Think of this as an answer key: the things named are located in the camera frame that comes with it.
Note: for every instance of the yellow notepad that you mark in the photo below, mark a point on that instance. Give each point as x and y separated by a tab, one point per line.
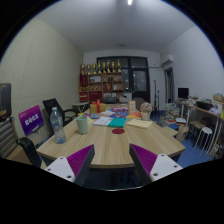
140	124
90	120

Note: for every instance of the black microphone stand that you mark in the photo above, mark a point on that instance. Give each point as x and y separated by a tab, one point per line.
155	96

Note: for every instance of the teal book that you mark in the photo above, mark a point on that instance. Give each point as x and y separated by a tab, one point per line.
117	122

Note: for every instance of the white round stool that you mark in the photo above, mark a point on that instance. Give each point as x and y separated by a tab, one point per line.
205	130

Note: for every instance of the flower bouquet in white pot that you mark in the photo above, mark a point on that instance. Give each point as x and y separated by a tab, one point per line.
146	108

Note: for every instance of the black office chair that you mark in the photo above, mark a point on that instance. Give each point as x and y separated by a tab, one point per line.
53	106

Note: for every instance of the black computer monitor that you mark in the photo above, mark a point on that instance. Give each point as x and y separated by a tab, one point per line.
183	93

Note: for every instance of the black chair with armrest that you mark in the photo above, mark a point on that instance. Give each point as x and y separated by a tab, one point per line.
29	150

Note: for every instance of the purple sign board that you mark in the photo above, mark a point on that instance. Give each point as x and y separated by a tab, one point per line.
31	120

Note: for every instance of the small round white table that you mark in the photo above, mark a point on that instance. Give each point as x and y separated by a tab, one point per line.
80	105

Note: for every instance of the wooden shelf unit with trophies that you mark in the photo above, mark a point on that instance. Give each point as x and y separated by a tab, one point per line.
100	85

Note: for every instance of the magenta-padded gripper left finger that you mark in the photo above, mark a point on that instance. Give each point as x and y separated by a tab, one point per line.
71	165

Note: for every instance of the clear plastic water bottle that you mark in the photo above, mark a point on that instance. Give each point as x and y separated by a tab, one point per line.
58	130

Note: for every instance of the white printed booklet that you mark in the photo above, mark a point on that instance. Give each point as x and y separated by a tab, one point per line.
102	121

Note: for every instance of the small standing card box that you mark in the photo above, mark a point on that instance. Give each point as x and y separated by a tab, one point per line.
132	106

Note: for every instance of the blue book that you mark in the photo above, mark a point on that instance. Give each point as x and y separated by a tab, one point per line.
118	115

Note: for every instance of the cluttered wooden side desk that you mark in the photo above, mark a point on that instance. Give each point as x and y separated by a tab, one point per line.
203	111

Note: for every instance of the flat round red coaster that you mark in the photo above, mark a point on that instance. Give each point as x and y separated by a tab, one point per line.
118	131

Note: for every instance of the pale green ribbed cup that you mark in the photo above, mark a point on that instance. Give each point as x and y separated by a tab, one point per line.
82	126

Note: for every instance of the pink patterned box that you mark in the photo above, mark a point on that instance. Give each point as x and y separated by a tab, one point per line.
119	109

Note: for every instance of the white wall air conditioner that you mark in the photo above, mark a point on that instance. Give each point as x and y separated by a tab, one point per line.
167	60

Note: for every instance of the orange book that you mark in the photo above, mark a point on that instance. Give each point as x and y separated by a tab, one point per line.
134	116

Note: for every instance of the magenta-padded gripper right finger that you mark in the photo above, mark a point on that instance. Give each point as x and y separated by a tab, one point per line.
151	165

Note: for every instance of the black framed glass door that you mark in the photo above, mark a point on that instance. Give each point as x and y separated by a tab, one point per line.
138	76

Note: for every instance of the yellow gift box red ribbon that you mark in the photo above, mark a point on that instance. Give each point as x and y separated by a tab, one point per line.
95	108

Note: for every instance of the blue printed magazine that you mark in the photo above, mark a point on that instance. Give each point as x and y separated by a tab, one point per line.
93	115

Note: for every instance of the grey ribbed chair back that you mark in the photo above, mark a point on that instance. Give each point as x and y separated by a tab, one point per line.
7	136

